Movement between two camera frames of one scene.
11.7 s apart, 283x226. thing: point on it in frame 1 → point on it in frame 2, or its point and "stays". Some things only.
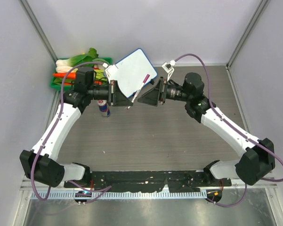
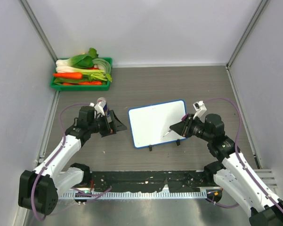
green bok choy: (64, 66) stays
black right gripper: (159, 92) → (183, 128)
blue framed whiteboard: (132, 71) → (149, 124)
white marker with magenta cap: (144, 81) → (183, 118)
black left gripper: (116, 97) → (112, 128)
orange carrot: (62, 75) stays
